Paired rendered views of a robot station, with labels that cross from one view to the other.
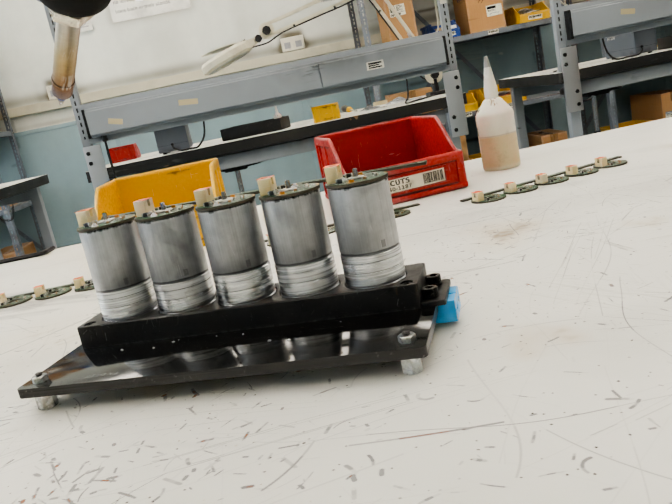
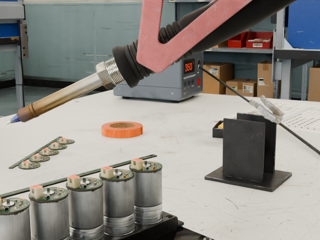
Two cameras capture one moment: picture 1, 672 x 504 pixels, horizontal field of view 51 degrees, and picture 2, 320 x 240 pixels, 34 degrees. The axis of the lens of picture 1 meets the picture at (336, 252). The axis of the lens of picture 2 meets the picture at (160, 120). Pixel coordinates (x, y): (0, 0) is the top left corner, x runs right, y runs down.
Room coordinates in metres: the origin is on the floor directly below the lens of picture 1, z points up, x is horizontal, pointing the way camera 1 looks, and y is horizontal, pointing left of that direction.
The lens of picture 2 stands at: (0.07, 0.30, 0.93)
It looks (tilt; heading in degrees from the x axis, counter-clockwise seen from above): 12 degrees down; 301
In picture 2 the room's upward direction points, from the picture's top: straight up
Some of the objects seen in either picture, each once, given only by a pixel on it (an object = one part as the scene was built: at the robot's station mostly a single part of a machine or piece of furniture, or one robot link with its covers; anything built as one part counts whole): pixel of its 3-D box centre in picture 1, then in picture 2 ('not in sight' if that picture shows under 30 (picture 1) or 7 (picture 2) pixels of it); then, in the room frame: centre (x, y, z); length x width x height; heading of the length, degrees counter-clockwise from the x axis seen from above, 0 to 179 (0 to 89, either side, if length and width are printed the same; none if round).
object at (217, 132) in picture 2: not in sight; (241, 129); (0.34, -0.38, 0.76); 0.07 x 0.05 x 0.02; 14
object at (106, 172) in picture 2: (269, 185); (108, 172); (0.28, 0.02, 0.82); 0.01 x 0.01 x 0.01; 75
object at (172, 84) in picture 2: not in sight; (158, 74); (0.61, -0.60, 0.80); 0.15 x 0.12 x 0.10; 4
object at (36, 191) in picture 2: (146, 207); (37, 191); (0.30, 0.07, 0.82); 0.01 x 0.01 x 0.01; 75
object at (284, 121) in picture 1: (256, 128); not in sight; (2.79, 0.21, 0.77); 0.24 x 0.16 x 0.04; 78
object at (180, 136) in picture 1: (174, 138); not in sight; (2.70, 0.51, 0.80); 0.15 x 0.12 x 0.10; 4
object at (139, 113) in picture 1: (269, 89); not in sight; (2.57, 0.12, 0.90); 1.30 x 0.06 x 0.12; 93
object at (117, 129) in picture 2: not in sight; (122, 129); (0.50, -0.30, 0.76); 0.06 x 0.06 x 0.01
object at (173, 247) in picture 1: (178, 267); (50, 229); (0.30, 0.07, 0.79); 0.02 x 0.02 x 0.05
